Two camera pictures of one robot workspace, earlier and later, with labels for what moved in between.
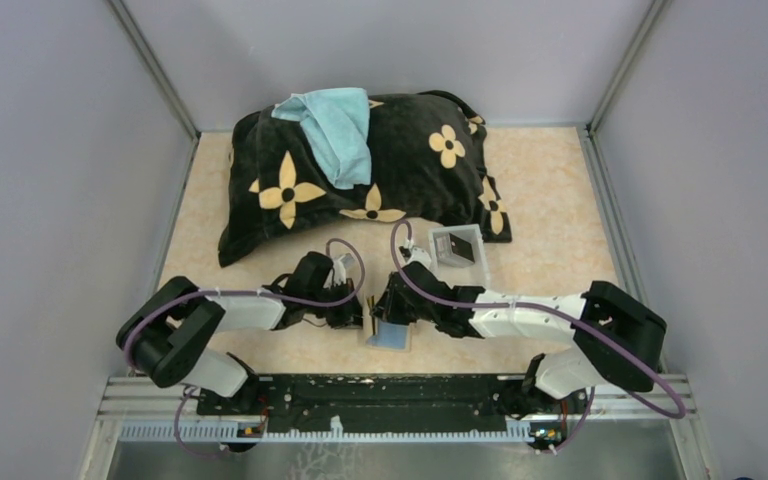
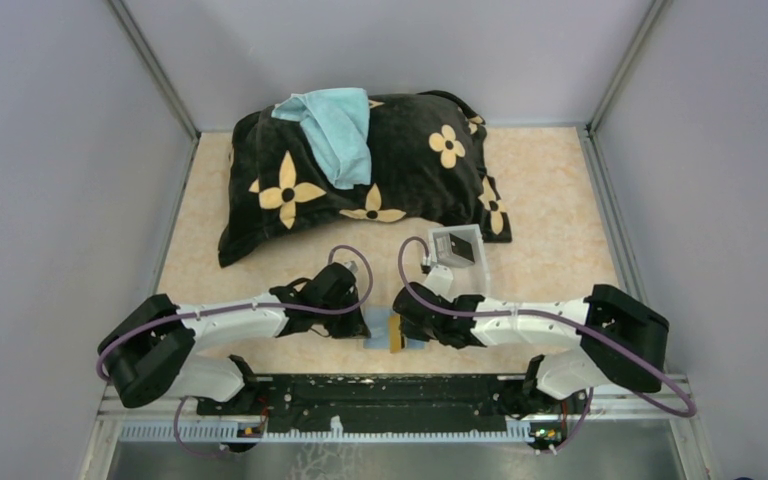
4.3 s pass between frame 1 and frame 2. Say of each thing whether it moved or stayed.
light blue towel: stayed
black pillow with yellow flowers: stayed
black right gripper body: moved
